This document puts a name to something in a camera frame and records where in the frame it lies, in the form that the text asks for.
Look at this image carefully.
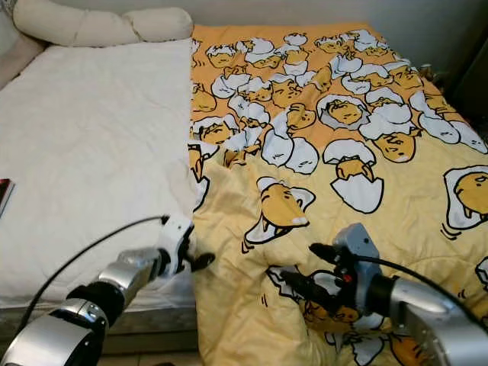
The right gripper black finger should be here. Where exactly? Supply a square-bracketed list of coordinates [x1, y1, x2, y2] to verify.
[309, 242, 348, 266]
[278, 269, 344, 312]

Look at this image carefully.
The dark red-print paperback book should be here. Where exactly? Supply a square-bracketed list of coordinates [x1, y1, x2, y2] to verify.
[0, 178, 14, 218]

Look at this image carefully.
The orange yellow cartoon egg blanket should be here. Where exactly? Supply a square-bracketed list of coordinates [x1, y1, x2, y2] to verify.
[187, 21, 488, 366]

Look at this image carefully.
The white quilted mattress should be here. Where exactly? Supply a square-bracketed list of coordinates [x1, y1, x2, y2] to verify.
[0, 38, 199, 336]

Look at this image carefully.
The dark cabinet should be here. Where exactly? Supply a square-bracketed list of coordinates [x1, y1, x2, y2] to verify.
[446, 34, 488, 127]

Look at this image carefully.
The long beige bolster pillow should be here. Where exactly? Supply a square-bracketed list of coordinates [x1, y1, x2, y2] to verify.
[12, 0, 194, 47]

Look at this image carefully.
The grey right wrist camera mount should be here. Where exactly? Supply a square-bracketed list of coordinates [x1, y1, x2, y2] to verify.
[334, 223, 390, 317]

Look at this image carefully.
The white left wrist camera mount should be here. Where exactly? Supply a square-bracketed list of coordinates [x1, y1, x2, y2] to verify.
[156, 213, 195, 274]

